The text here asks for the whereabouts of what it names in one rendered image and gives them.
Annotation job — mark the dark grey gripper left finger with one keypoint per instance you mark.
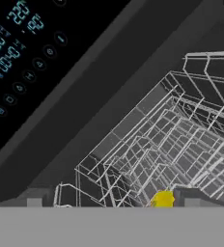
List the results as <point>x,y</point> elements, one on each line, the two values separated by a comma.
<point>36,197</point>

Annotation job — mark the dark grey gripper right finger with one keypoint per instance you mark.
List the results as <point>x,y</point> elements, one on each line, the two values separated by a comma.
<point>191,197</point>

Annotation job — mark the dark grey dishwasher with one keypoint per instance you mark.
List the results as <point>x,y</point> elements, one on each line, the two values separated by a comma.
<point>168,106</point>

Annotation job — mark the black dishwasher door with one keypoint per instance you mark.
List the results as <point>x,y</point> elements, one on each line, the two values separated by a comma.
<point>36,64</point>

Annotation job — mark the small yellow object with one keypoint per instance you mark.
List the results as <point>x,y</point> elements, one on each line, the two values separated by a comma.
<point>163,199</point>

